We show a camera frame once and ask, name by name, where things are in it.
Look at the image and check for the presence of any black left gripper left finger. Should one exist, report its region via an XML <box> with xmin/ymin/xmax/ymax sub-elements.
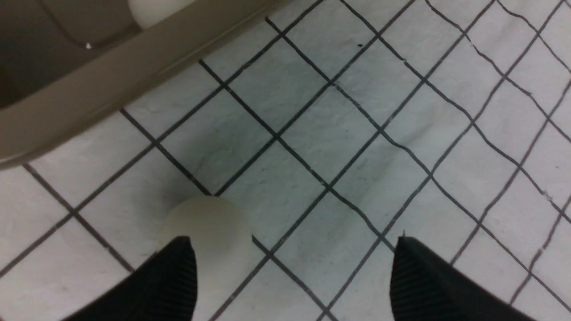
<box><xmin>65</xmin><ymin>236</ymin><xmax>198</xmax><ymax>321</ymax></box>

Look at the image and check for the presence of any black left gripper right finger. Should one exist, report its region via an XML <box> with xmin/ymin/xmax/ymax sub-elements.
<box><xmin>390</xmin><ymin>236</ymin><xmax>530</xmax><ymax>321</ymax></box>

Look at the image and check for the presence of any white ping-pong ball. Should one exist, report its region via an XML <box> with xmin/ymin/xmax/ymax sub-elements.
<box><xmin>157</xmin><ymin>196</ymin><xmax>253</xmax><ymax>294</ymax></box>
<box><xmin>127</xmin><ymin>0</ymin><xmax>194</xmax><ymax>30</ymax></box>

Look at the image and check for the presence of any white grid-pattern tablecloth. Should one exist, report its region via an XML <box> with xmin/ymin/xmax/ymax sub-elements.
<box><xmin>0</xmin><ymin>0</ymin><xmax>570</xmax><ymax>321</ymax></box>

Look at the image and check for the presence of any olive green plastic bin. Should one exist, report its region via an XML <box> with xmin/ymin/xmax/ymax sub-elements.
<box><xmin>1</xmin><ymin>0</ymin><xmax>281</xmax><ymax>170</ymax></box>

